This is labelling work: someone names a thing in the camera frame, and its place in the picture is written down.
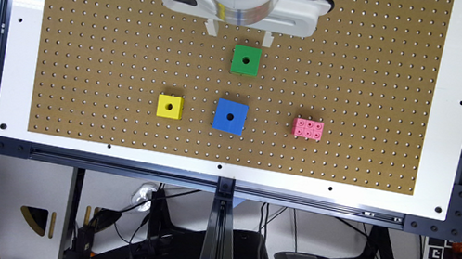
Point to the blue cube with hole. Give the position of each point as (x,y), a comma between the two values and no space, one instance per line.
(230,116)

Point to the brown perforated pegboard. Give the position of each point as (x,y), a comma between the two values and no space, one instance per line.
(367,73)

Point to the pink linking cube block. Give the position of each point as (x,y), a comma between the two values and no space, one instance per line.
(307,128)

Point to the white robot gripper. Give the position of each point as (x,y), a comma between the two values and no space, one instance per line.
(296,18)

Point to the yellow cube with hole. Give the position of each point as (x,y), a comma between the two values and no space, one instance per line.
(170,107)

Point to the green cube with hole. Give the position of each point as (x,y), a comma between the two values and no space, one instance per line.
(246,60)

